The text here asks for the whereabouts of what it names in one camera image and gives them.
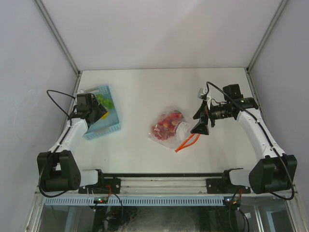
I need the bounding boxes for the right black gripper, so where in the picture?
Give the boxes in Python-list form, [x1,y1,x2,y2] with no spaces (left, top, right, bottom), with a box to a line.
[191,99,233,135]

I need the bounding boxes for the green fake grape bunch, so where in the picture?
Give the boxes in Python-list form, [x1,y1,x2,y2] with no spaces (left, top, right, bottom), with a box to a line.
[96,94,113,109]

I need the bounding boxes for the clear zip top bag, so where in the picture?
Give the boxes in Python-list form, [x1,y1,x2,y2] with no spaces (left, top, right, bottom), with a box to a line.
[148,106,200,153]

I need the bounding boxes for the red fake strawberries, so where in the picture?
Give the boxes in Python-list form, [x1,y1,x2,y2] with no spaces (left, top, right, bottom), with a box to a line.
[157,110,184,132]

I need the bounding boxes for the yellow fake lemon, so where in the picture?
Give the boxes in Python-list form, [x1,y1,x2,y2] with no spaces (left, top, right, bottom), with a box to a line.
[100,111,110,120]

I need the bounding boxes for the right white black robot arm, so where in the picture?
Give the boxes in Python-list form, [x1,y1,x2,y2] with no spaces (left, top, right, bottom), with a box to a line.
[191,82,297,201]

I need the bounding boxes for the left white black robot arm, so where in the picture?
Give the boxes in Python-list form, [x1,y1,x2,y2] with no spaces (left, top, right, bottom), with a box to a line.
[37,92,108,198]

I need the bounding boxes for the red fake grape bunch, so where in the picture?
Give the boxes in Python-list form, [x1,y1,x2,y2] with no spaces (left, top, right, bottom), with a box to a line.
[151,125,174,141]

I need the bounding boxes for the light blue plastic basket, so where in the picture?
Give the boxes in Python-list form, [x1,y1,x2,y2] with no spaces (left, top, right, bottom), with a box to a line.
[83,85,121,140]

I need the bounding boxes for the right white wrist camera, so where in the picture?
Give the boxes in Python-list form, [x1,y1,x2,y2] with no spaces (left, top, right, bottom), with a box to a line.
[198,87,212,106]

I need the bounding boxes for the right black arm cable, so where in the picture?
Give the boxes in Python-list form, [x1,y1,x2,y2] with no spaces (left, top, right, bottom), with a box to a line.
[205,81,295,201]

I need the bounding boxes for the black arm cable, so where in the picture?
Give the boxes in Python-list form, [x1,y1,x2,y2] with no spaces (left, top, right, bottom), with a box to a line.
[205,81,295,201]
[38,89,78,197]

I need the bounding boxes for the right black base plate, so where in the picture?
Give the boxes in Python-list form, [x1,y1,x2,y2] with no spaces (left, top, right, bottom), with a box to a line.
[206,178,251,194]

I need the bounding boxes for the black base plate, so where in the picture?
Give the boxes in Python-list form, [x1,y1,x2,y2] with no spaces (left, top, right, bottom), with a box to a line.
[78,177,121,194]
[206,178,251,194]

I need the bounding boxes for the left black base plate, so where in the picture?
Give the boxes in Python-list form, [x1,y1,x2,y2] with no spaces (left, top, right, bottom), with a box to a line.
[78,177,121,194]

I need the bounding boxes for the aluminium front rail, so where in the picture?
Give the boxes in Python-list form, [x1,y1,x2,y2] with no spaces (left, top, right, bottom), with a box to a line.
[35,173,297,196]

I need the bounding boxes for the light blue slotted cable duct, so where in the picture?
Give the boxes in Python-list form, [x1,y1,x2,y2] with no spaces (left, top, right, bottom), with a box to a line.
[45,196,225,206]

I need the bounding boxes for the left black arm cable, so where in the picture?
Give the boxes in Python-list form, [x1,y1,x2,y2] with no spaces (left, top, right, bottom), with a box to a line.
[38,89,78,197]

